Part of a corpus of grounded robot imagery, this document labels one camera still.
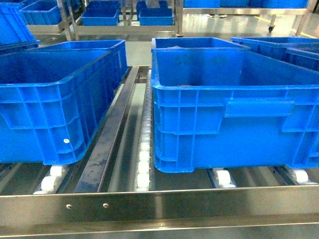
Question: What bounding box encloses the blue bin far right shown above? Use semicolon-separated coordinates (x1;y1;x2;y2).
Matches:
231;37;319;71

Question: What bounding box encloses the blue bin rear centre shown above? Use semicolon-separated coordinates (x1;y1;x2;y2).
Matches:
152;37;251;51

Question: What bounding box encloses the background steel cart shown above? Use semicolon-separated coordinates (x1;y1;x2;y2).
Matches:
27;0;184;41

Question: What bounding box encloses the blue bin rear left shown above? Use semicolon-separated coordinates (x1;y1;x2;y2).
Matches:
26;39;129;88

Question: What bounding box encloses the blue bin front right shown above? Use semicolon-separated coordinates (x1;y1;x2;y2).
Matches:
151;48;319;173

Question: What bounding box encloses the blue bin on cart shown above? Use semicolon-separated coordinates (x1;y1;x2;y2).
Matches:
136;0;174;26
81;0;120;26

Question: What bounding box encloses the blue bin front left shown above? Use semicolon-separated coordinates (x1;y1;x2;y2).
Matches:
0;50;114;165

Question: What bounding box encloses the steel roller shelf rack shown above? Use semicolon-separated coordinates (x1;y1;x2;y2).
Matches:
0;66;319;239

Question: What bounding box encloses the blue bin far left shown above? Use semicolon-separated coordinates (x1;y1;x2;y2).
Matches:
0;3;40;55

